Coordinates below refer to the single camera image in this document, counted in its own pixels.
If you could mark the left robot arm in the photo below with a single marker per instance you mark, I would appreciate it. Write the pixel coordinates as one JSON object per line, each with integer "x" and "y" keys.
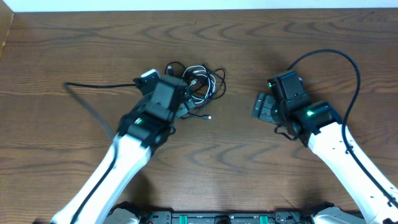
{"x": 141, "y": 131}

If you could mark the wooden side panel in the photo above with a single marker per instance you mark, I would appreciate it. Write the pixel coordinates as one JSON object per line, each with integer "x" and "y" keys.
{"x": 6, "y": 18}

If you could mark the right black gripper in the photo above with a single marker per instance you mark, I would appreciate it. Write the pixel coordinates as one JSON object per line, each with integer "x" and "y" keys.
{"x": 263, "y": 108}

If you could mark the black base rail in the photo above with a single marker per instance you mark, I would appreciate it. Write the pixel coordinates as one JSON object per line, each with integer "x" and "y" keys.
{"x": 128, "y": 213}

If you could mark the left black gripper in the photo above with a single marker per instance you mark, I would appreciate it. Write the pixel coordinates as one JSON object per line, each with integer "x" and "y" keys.
{"x": 188, "y": 106}

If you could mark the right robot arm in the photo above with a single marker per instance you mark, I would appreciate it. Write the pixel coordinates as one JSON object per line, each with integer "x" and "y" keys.
{"x": 320, "y": 128}

